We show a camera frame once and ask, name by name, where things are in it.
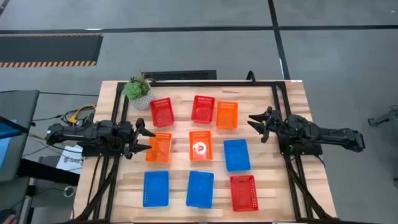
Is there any yellow cable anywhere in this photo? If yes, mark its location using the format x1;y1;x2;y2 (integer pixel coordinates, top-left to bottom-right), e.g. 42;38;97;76
67;104;97;124

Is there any blue screen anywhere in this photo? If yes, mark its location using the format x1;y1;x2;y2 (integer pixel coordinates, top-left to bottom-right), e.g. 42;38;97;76
0;119;18;169

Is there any green succulent in white pot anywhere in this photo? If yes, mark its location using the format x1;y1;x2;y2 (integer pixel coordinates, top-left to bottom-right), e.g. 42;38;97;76
123;73;155;111

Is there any blue plastic basket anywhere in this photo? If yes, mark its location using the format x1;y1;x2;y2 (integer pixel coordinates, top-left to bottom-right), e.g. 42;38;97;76
223;139;251;172
185;170;215;209
142;170;170;208

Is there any white printed paper sheet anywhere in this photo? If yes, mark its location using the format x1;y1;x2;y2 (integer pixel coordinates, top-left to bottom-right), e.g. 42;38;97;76
55;145;84;175

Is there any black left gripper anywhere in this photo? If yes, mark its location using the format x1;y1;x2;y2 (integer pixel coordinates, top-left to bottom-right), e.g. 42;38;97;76
118;118;156;159

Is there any black hazard-striped floor mat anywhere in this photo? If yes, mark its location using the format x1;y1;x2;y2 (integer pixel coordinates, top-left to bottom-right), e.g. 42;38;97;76
0;33;104;68

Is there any orange plastic basket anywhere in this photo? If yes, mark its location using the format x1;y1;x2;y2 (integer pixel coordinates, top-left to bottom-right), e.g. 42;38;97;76
188;130;214;162
216;100;239;130
145;131;173;164

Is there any grey wheeled stand base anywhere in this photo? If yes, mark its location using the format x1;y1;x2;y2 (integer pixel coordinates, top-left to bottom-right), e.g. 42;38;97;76
368;105;398;127

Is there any red plastic basket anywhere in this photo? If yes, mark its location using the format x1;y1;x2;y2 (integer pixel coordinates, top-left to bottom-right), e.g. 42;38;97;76
149;97;175;128
229;175;259;213
191;95;216;124

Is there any person's hand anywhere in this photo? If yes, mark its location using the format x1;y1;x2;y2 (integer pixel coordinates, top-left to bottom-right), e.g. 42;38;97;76
0;213;19;224

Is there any grey cabinet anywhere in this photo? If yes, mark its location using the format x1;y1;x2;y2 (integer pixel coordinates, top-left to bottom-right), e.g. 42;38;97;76
29;179;77;224

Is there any black floor grate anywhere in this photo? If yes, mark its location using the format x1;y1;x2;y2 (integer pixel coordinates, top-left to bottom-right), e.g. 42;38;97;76
143;70;218;81

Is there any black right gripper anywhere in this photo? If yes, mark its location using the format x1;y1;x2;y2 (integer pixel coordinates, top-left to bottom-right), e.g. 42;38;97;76
247;106;289;144

